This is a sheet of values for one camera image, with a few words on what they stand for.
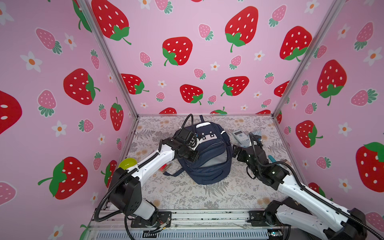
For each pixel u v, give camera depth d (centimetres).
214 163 84
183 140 65
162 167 91
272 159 95
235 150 69
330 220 41
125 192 42
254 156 55
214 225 73
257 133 104
